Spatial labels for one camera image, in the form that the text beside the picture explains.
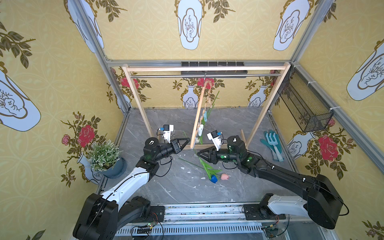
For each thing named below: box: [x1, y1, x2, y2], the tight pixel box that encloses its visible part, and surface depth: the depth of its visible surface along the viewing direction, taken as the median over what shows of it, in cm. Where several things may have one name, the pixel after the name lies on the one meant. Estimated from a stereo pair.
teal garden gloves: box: [260, 129, 283, 160], surface depth 100 cm
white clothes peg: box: [198, 124, 204, 137], surface depth 72 cm
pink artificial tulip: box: [178, 158, 229, 180], surface depth 86 cm
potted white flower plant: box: [88, 139, 127, 179], surface depth 78 cm
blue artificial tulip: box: [193, 149, 222, 184], surface depth 77 cm
